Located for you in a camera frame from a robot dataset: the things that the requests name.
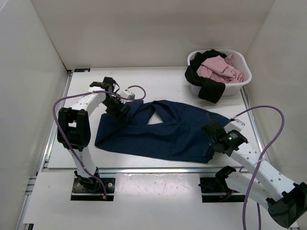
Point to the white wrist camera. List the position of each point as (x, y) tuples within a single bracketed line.
[(127, 95), (234, 124)]

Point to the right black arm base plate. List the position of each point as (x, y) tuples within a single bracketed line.
[(212, 193)]

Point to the black garment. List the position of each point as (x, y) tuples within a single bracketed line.
[(210, 90)]

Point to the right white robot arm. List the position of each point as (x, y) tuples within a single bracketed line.
[(284, 199)]

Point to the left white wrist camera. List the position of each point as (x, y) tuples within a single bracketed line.
[(127, 95)]

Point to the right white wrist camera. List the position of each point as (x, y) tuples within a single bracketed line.
[(234, 124)]

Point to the dark blue denim trousers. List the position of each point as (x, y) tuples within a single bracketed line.
[(161, 129)]

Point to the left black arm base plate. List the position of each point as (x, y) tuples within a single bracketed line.
[(82, 191)]

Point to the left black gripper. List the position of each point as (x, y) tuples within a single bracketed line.
[(117, 114)]

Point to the pink garment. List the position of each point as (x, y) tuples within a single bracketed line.
[(221, 70)]

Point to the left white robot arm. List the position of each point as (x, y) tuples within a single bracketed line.
[(74, 131)]

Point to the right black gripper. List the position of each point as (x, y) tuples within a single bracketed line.
[(226, 132)]

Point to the white plastic laundry basket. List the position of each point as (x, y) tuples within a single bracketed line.
[(239, 63)]

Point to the blue label sticker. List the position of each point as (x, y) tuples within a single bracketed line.
[(82, 70)]

